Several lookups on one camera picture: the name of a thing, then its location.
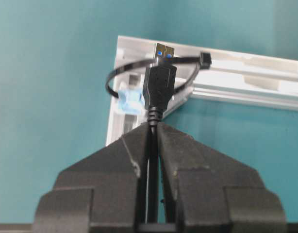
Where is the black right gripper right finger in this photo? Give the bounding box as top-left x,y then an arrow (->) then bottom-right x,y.
157,123 -> 287,233

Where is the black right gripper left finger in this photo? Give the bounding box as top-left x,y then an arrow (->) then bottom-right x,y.
32,123 -> 149,233

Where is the black USB cable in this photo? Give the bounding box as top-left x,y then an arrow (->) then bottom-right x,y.
139,42 -> 178,225

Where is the black zip tie loop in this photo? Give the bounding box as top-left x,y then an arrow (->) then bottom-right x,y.
105,52 -> 212,99

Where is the blue zip tie mount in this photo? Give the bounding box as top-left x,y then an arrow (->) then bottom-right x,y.
117,89 -> 144,116

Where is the aluminium extrusion frame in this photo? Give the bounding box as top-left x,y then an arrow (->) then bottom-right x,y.
106,42 -> 298,144

